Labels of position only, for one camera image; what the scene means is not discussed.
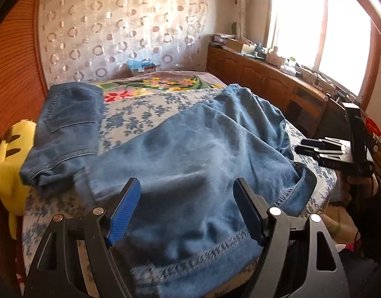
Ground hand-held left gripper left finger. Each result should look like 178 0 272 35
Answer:
24 178 142 298

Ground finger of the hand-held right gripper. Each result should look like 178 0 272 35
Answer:
295 146 346 161
302 138 346 149

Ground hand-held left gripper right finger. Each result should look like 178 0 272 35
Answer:
233 178 346 298

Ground blue denim pants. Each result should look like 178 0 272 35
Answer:
73 84 318 298
20 81 105 193

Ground person's right forearm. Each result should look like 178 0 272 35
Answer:
346 189 381 259

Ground person's right hand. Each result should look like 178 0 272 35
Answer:
339 175 376 204

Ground red packet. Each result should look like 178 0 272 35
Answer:
366 117 381 137

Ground long wooden cabinet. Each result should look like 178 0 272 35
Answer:
207 45 347 138

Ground white plastic jug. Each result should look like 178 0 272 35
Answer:
266 46 280 64

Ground blue floral bed sheet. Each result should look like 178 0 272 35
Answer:
21 85 339 298

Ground large window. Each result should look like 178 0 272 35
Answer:
263 0 381 100

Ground yellow plush toy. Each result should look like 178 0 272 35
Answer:
0 119 39 241

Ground flat cardboard box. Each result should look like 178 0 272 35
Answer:
223 39 256 55

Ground colourful flower blanket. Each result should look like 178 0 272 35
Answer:
91 71 229 103

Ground pile of papers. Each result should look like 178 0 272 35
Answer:
209 34 228 46

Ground small cardboard box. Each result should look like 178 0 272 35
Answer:
133 64 159 75

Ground beige tied window curtain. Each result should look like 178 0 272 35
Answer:
228 0 254 38

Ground brown louvered wooden wardrobe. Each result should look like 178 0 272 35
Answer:
0 0 50 298

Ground sheer circle-patterned curtain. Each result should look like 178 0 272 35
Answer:
38 0 210 85

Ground power strip with cables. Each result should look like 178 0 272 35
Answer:
302 68 334 88

